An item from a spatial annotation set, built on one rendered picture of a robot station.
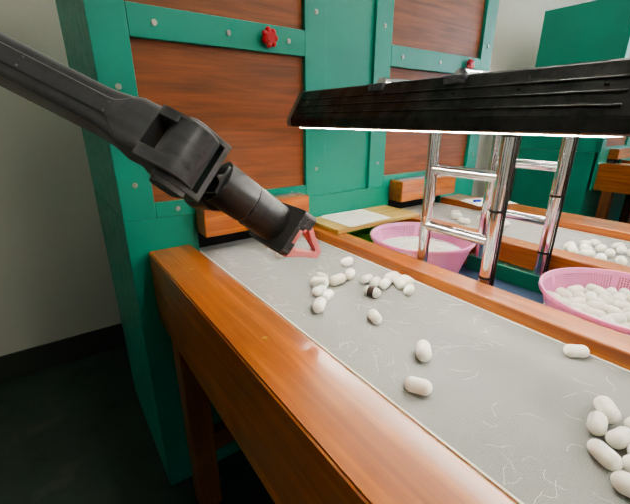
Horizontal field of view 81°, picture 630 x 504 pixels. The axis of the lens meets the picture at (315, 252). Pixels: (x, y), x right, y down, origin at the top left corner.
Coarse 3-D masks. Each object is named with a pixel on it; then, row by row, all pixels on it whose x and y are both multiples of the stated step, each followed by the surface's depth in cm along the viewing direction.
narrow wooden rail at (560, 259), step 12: (420, 216) 117; (468, 228) 104; (504, 240) 94; (516, 240) 94; (504, 252) 93; (516, 252) 90; (528, 252) 88; (552, 252) 85; (564, 252) 85; (516, 264) 91; (528, 264) 89; (552, 264) 84; (564, 264) 82; (576, 264) 80; (588, 264) 78; (600, 264) 78; (612, 264) 78
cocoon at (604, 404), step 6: (600, 396) 42; (606, 396) 42; (594, 402) 42; (600, 402) 41; (606, 402) 41; (612, 402) 41; (600, 408) 41; (606, 408) 40; (612, 408) 40; (606, 414) 40; (612, 414) 40; (618, 414) 39; (612, 420) 39; (618, 420) 39
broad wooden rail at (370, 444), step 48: (192, 288) 67; (240, 288) 67; (192, 336) 67; (240, 336) 52; (288, 336) 52; (240, 384) 50; (288, 384) 43; (336, 384) 43; (240, 432) 54; (288, 432) 40; (336, 432) 36; (384, 432) 36; (288, 480) 42; (336, 480) 33; (384, 480) 31; (432, 480) 31; (480, 480) 31
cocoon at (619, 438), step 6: (624, 426) 38; (612, 432) 37; (618, 432) 37; (624, 432) 37; (606, 438) 37; (612, 438) 37; (618, 438) 37; (624, 438) 37; (612, 444) 37; (618, 444) 36; (624, 444) 36
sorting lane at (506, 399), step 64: (256, 256) 90; (320, 256) 90; (320, 320) 61; (384, 320) 61; (448, 320) 61; (384, 384) 46; (448, 384) 46; (512, 384) 46; (576, 384) 46; (448, 448) 37; (512, 448) 37; (576, 448) 37
